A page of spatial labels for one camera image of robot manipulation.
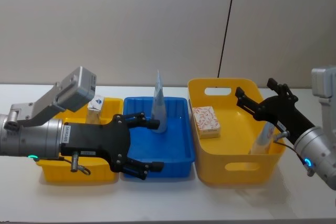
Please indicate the shallow yellow plastic tray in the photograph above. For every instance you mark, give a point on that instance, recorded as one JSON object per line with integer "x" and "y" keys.
{"x": 78, "y": 174}

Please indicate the white tube with red print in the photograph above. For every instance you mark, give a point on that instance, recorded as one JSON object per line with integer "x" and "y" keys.
{"x": 263, "y": 140}

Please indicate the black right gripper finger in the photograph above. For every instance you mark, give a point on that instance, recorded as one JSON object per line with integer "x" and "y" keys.
{"x": 248, "y": 102}
{"x": 282, "y": 90}

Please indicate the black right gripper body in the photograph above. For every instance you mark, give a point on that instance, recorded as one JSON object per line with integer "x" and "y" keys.
{"x": 283, "y": 115}

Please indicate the cream box with orange pattern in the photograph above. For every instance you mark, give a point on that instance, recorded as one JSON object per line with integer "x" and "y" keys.
{"x": 207, "y": 123}

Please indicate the small white and tan carton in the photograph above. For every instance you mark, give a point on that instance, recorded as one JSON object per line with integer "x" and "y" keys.
{"x": 95, "y": 110}

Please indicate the blue plastic tray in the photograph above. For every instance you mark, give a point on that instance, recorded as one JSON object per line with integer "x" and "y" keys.
{"x": 173, "y": 140}

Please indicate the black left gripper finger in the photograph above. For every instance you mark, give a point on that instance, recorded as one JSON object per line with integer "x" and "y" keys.
{"x": 141, "y": 121}
{"x": 141, "y": 168}

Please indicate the pale blue standing tube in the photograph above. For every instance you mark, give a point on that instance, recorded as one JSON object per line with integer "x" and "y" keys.
{"x": 158, "y": 108}

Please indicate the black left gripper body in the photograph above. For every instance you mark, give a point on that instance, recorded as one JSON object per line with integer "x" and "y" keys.
{"x": 99, "y": 140}

